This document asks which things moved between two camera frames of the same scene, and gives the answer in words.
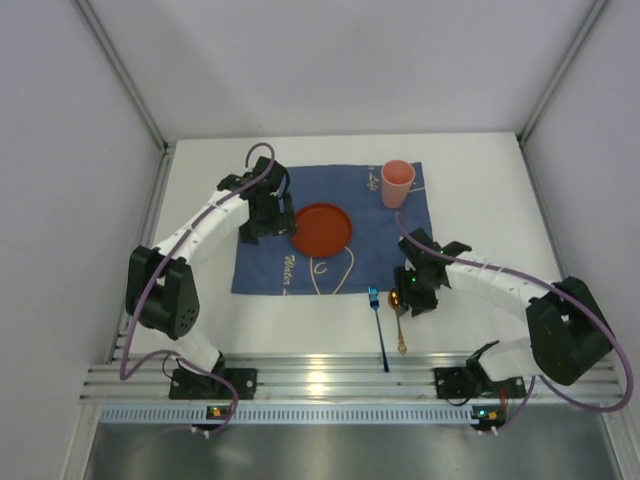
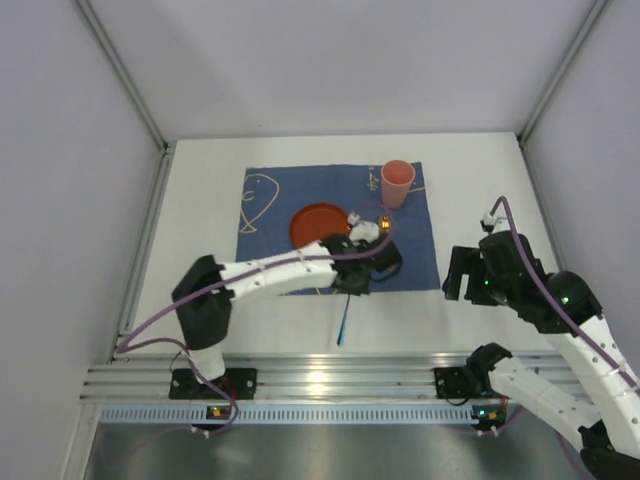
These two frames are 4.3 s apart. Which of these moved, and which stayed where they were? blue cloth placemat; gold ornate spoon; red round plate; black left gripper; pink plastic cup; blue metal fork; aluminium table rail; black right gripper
Moved: black right gripper; blue metal fork; black left gripper; gold ornate spoon
Stayed: pink plastic cup; blue cloth placemat; red round plate; aluminium table rail
